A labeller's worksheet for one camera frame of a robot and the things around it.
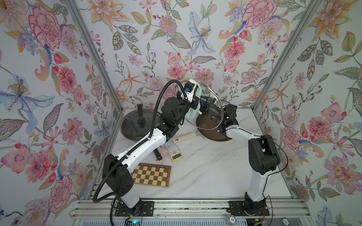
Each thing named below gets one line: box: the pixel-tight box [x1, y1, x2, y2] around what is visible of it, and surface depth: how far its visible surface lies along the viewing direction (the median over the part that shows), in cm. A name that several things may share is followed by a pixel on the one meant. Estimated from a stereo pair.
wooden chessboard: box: [130, 162, 172, 188], surface depth 85 cm
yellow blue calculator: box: [164, 140, 185, 163], surface depth 96 cm
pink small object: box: [157, 145, 169, 159], surface depth 93 cm
